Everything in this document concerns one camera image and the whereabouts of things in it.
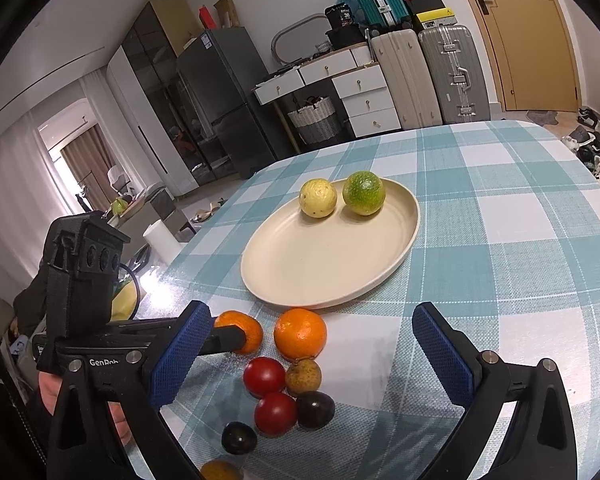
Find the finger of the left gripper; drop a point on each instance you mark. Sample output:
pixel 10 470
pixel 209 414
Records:
pixel 224 339

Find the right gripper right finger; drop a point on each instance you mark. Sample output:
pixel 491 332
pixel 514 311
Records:
pixel 450 353

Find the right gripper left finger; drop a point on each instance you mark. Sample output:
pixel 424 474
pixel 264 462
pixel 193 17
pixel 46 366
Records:
pixel 172 352

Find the small orange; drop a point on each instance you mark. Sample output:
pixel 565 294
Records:
pixel 249 325

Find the red tomato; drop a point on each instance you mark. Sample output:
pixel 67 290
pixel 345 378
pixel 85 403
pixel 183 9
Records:
pixel 264 375
pixel 275 414

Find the large orange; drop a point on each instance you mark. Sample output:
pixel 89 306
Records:
pixel 300 334

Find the brown russet fruit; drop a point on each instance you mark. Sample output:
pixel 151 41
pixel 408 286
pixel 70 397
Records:
pixel 303 376

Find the dark plum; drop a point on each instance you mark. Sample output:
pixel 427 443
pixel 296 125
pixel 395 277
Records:
pixel 315 410
pixel 238 438

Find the brown fruit bottom edge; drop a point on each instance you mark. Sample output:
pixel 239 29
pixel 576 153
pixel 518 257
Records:
pixel 220 470

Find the white paper roll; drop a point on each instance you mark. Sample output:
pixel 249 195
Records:
pixel 162 241

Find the cream oval plate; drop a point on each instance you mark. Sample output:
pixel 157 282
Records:
pixel 295 261

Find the yellow guava fruit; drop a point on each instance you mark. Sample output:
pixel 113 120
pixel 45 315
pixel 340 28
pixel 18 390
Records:
pixel 318 198

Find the green lime fruit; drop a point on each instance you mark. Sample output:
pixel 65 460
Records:
pixel 364 193

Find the black glass cabinet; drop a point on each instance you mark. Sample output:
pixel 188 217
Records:
pixel 196 154

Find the black refrigerator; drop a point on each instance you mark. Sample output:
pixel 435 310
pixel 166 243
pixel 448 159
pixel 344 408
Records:
pixel 221 69

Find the woven laundry basket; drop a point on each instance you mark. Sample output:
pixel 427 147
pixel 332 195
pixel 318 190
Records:
pixel 317 121

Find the white drawer desk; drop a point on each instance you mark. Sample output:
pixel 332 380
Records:
pixel 351 78

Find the silver suitcase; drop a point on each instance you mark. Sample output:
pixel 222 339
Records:
pixel 456 73

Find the wooden door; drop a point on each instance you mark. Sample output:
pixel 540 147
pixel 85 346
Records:
pixel 531 54

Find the beige suitcase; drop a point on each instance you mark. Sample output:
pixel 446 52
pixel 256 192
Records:
pixel 405 69

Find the shoe boxes stack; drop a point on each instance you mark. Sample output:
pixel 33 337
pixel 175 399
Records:
pixel 430 13

